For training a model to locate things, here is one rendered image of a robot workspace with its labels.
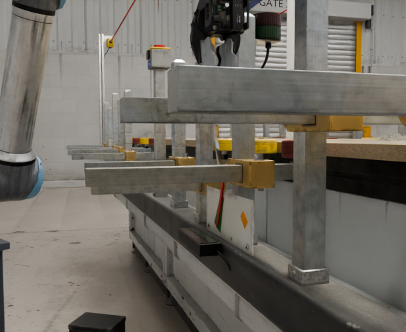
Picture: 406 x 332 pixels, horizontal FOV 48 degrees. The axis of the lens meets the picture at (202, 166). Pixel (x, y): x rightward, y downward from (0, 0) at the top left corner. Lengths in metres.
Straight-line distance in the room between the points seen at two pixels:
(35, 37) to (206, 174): 0.76
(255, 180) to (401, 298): 0.32
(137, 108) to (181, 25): 8.65
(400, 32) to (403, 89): 10.86
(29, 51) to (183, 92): 1.14
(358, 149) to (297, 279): 0.30
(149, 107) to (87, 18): 8.45
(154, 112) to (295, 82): 0.25
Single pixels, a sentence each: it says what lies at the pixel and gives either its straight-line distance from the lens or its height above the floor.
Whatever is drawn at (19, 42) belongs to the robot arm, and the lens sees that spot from 1.43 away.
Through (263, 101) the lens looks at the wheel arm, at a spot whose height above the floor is 0.94.
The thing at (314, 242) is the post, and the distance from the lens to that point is 0.69.
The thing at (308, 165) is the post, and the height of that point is 0.87.
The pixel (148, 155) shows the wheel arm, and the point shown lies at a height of 0.82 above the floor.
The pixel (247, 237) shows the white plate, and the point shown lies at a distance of 0.86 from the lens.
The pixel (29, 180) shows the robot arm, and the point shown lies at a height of 0.78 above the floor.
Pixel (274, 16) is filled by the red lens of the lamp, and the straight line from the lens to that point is 0.94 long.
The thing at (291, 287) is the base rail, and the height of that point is 0.70.
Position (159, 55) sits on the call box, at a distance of 1.63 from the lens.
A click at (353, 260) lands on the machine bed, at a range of 0.97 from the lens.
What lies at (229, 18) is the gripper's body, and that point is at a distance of 0.81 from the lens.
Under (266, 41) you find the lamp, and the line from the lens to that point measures 0.94.
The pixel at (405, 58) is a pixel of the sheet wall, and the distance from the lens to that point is 11.25.
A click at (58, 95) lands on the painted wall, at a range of 8.77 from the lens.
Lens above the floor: 0.91
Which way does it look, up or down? 4 degrees down
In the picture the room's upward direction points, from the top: straight up
